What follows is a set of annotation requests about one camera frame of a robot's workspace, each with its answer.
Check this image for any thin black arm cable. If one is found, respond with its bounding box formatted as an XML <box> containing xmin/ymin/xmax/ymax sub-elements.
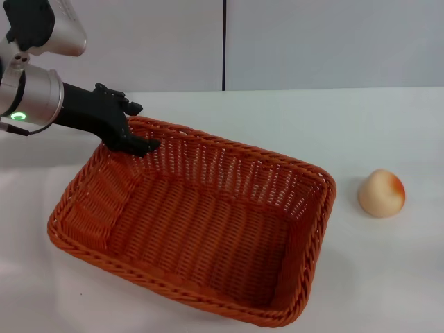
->
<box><xmin>0</xmin><ymin>119</ymin><xmax>56</xmax><ymax>137</ymax></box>

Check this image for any toy peach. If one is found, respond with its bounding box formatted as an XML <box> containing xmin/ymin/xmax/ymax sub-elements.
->
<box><xmin>358</xmin><ymin>168</ymin><xmax>407</xmax><ymax>219</ymax></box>

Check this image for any orange woven wicker basket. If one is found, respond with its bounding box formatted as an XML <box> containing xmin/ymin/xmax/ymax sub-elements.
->
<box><xmin>47</xmin><ymin>116</ymin><xmax>338</xmax><ymax>329</ymax></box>

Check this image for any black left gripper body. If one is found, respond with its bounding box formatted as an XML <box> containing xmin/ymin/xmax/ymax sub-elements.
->
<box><xmin>59</xmin><ymin>82</ymin><xmax>130</xmax><ymax>153</ymax></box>

